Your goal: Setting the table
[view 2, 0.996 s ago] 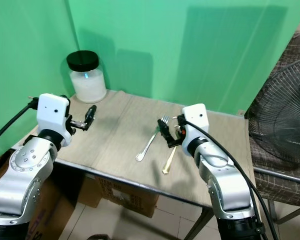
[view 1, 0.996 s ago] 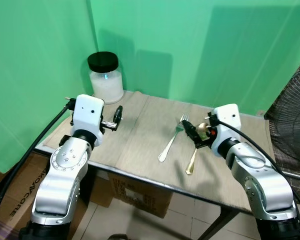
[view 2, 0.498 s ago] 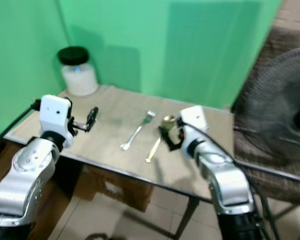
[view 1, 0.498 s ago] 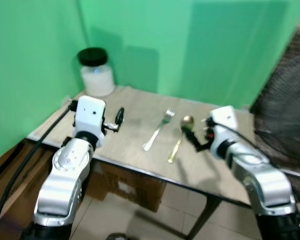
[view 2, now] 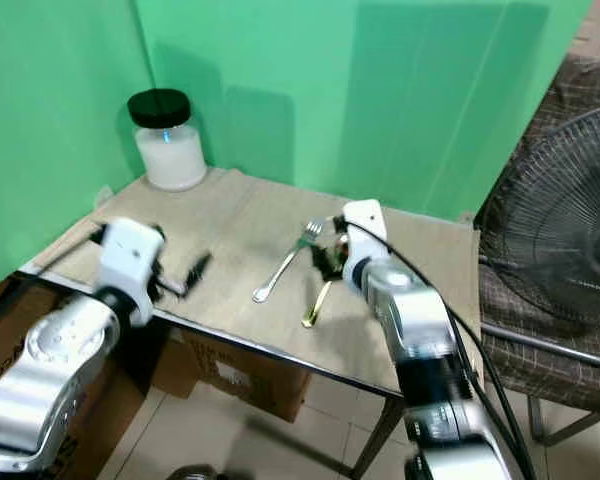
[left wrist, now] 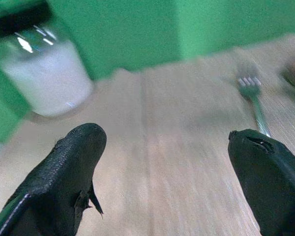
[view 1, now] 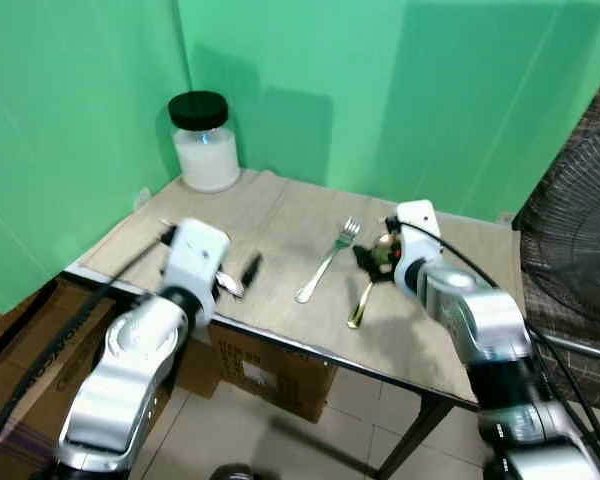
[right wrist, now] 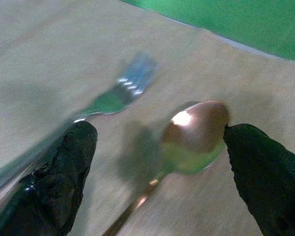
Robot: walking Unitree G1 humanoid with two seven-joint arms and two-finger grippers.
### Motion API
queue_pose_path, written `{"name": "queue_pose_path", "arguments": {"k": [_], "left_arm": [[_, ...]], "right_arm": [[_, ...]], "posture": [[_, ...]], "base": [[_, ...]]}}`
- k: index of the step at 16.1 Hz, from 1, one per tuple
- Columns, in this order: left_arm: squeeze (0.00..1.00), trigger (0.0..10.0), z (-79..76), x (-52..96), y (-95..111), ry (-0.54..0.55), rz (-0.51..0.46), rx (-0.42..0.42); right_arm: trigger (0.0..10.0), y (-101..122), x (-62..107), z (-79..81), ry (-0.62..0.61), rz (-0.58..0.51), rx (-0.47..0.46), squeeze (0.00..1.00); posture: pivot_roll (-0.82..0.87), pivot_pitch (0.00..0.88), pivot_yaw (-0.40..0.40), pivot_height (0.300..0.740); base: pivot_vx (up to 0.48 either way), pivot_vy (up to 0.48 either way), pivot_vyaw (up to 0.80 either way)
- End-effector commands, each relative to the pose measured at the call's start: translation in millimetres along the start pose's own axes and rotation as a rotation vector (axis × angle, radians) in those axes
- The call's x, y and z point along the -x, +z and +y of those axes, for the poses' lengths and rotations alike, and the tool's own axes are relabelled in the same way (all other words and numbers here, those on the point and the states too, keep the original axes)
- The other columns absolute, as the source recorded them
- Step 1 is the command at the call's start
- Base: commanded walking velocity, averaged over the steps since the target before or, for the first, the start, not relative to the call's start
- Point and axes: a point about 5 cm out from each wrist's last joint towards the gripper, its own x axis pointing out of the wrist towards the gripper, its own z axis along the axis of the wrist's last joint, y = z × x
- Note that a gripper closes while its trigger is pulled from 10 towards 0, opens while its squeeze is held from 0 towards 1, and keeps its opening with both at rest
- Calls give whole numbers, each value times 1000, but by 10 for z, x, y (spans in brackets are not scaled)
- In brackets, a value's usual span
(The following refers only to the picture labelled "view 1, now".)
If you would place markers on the silver fork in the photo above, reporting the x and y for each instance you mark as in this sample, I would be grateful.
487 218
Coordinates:
325 264

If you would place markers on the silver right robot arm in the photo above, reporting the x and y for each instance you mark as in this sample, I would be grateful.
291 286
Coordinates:
500 350

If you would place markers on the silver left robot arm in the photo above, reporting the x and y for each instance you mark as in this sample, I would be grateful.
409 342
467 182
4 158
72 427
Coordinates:
130 370

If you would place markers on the gold spoon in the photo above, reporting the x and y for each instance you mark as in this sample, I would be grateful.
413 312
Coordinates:
361 308

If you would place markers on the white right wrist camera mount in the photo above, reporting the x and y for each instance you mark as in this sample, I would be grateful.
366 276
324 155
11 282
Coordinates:
418 232

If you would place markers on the white jar with black lid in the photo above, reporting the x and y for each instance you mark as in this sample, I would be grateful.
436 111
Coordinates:
206 160

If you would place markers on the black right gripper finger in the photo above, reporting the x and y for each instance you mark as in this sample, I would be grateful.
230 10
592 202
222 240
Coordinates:
365 260

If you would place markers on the black robot foot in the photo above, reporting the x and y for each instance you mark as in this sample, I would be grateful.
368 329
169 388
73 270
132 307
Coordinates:
230 473

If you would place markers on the small brown cardboard box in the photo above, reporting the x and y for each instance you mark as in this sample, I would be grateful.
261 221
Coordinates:
270 370

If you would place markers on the black pedestal fan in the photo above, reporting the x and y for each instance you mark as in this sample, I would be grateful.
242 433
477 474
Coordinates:
580 230

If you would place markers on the silver spoon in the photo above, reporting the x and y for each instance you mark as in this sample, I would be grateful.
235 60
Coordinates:
230 286

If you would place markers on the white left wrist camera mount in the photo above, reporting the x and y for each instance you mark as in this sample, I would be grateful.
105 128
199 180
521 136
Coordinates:
195 255

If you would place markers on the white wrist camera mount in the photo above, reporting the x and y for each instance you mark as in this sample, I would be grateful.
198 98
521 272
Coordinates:
418 232
195 255

